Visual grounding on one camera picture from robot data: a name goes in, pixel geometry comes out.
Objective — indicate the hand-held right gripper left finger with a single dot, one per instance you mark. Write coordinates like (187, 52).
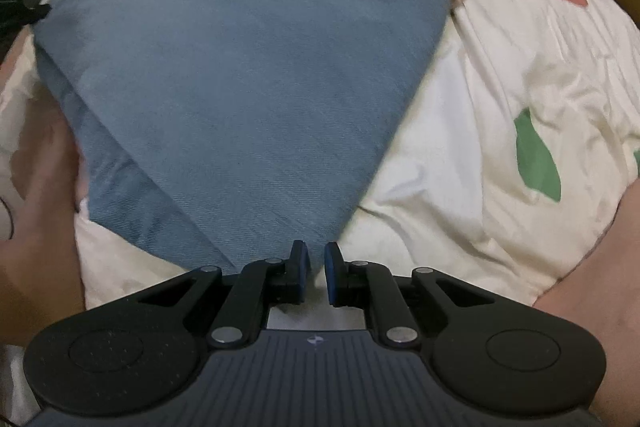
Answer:
(301, 274)

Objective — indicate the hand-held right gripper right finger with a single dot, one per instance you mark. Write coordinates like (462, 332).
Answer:
(331, 277)

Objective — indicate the blue denim pants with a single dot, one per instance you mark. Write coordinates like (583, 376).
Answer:
(225, 82)

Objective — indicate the person's left forearm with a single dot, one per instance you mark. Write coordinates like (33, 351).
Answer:
(45, 247)

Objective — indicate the cream bear print blanket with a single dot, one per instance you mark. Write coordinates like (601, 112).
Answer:
(500, 82)

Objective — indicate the person's leg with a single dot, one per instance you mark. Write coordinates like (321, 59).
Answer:
(600, 297)

